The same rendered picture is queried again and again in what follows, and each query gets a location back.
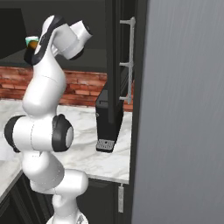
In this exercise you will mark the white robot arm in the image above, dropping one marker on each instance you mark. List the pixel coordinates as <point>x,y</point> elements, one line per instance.
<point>43,96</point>

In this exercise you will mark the dark open cabinet door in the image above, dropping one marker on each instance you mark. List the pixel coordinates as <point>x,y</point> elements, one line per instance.
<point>113,58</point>

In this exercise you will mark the green and white mug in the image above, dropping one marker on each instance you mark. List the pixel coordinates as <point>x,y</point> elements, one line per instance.
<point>30,40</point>

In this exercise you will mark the black coffee machine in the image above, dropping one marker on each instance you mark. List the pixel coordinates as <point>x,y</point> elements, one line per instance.
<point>105,128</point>

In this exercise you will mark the grey fridge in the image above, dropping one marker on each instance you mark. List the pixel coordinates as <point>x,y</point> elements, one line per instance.
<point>180,116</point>

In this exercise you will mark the dark base cabinets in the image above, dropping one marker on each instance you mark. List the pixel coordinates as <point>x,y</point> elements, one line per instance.
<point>102,201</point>

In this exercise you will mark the dark wall cabinet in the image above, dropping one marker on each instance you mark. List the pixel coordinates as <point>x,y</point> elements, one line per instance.
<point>93,58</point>

